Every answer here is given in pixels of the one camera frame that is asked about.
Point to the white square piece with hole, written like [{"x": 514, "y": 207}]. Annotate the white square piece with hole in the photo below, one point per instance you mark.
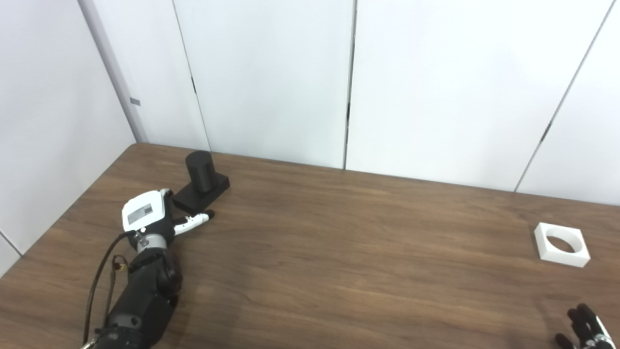
[{"x": 562, "y": 258}]

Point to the black peg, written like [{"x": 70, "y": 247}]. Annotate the black peg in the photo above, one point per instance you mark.
[{"x": 201, "y": 172}]

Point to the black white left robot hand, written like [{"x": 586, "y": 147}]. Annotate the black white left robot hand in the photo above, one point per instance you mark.
[{"x": 145, "y": 211}]

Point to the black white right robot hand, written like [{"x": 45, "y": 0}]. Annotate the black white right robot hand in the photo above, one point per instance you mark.
[{"x": 588, "y": 334}]

